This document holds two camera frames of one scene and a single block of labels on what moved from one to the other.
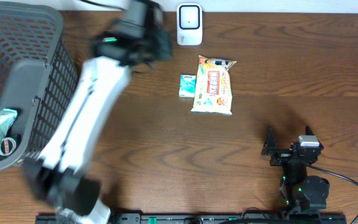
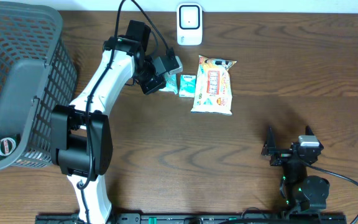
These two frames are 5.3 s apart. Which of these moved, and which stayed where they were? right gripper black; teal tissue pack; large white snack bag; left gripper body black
Moved: left gripper body black
Stayed: large white snack bag; teal tissue pack; right gripper black
